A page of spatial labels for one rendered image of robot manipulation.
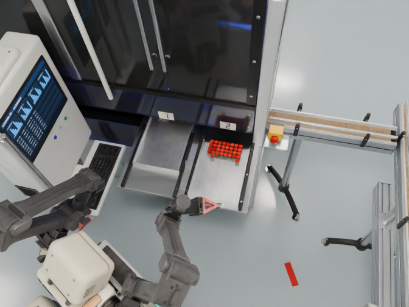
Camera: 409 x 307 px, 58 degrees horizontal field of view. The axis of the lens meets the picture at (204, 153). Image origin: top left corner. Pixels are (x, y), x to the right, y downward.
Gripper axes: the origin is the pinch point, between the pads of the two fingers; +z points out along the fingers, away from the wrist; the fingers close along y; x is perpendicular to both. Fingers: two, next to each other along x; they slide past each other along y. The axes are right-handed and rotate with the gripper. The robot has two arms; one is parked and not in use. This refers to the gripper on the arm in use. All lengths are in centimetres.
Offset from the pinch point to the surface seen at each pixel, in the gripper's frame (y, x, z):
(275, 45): 34, 56, 16
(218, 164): -36, 26, 24
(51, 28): -20, 83, -60
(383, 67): -72, 129, 227
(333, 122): -7, 44, 82
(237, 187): -28.5, 12.2, 29.0
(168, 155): -50, 35, 1
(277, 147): -23, 33, 55
